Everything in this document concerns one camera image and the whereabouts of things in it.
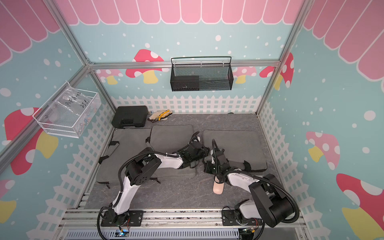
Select pink computer mouse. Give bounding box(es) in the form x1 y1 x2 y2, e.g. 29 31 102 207
213 176 224 195

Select grey laptop bag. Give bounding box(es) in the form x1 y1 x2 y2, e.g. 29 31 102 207
146 125 197 182
203 130 268 172
96 128 151 186

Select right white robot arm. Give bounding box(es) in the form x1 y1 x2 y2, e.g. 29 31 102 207
205 139 300 228

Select yellow black pliers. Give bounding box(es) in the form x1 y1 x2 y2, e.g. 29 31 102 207
159 110 173 121

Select black plastic tool case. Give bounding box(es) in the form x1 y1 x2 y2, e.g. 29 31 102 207
112 106 149 129

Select black wire mesh basket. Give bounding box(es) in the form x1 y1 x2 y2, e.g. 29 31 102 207
170 56 234 92

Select white wire basket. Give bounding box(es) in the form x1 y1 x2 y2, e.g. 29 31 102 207
32 81 102 139

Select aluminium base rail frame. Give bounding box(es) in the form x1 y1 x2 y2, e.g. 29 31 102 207
52 191 313 240

